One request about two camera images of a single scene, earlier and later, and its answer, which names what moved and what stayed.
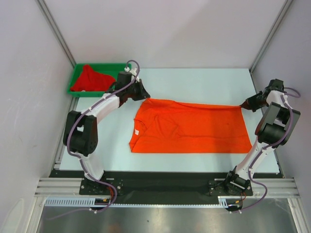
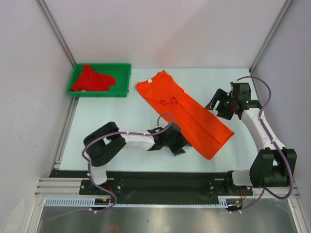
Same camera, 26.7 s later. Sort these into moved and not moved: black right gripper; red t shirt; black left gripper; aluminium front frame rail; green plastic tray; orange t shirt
Moved: orange t shirt; black right gripper; black left gripper
Not moved: red t shirt; aluminium front frame rail; green plastic tray
